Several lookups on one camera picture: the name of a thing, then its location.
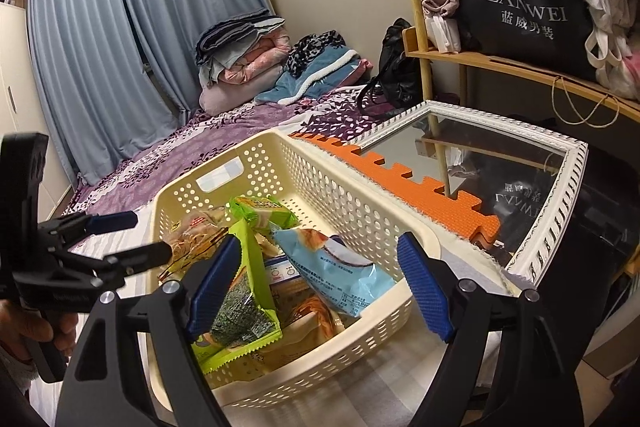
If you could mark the white framed mirror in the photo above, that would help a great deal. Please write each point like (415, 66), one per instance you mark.
(500, 157)

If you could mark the orange bread packet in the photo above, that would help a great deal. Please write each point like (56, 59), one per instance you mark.
(310, 317)

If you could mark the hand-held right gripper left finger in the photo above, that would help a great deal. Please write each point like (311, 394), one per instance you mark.
(212, 287)

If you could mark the large green snack packet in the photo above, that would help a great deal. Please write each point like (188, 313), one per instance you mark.
(245, 312)

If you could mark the orange foam mat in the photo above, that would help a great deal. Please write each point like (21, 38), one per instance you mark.
(400, 187)

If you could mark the black handbag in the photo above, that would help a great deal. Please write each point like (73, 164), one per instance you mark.
(400, 72)

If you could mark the black white patterned cloth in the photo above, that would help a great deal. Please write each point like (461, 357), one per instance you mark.
(312, 47)

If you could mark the cream plastic basket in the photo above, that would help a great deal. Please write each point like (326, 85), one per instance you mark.
(325, 187)

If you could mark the white folded cloth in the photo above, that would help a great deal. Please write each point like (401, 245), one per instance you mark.
(442, 34)

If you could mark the blue white-trimmed blanket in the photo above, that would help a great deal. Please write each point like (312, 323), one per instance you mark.
(320, 72)

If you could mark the purple floral bedsheet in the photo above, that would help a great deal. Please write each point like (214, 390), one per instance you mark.
(200, 137)

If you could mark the white purple snack packet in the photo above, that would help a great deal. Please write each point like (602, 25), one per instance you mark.
(282, 274)

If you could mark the person's left hand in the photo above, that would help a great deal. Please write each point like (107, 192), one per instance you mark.
(30, 332)

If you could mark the small green snack packet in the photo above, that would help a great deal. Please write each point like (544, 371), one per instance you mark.
(262, 212)

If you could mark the white blue striped blanket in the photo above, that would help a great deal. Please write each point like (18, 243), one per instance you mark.
(350, 407)

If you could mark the stack of folded blankets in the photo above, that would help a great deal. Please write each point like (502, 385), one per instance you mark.
(240, 52)

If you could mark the light blue snack packet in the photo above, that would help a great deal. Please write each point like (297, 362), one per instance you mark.
(330, 272)

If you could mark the clear yellow-edged snack packet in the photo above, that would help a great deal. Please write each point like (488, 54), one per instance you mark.
(200, 232)

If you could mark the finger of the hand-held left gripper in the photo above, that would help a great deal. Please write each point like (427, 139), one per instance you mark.
(150, 253)
(115, 222)

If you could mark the white cloth bags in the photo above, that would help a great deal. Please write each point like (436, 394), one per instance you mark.
(610, 7)

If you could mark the lilac pillow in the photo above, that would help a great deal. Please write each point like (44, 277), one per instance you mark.
(230, 94)

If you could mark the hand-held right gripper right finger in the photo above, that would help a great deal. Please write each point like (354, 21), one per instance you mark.
(425, 292)

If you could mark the wooden shelf rack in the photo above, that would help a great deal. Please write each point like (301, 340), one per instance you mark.
(500, 63)

